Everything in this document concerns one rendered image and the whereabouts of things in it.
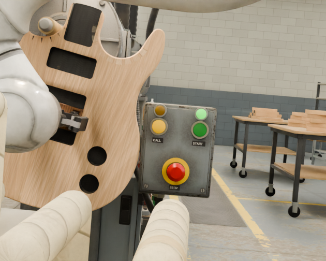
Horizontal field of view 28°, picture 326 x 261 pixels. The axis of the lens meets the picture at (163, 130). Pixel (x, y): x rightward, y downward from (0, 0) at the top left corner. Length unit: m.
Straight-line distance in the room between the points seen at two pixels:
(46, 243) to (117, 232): 1.26
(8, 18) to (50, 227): 0.52
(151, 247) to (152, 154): 1.05
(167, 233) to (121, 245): 1.26
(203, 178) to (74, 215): 0.96
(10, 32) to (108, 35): 0.55
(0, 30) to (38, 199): 0.46
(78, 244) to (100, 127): 0.72
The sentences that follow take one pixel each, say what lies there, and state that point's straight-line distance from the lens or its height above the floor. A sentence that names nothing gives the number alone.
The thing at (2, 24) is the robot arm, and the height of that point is 1.21.
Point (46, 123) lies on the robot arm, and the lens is 0.88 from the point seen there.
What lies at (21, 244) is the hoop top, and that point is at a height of 1.05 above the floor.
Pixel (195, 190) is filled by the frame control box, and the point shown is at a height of 0.94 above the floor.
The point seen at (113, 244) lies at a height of 0.75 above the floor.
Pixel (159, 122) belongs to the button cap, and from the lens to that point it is 1.41.
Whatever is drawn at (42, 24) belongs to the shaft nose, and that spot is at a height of 1.25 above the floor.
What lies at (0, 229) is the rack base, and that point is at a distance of 0.53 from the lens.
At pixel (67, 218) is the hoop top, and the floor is 1.05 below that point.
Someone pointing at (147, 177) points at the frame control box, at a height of 0.96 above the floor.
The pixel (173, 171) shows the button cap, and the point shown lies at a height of 0.98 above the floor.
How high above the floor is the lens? 1.14
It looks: 3 degrees down
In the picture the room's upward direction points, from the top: 5 degrees clockwise
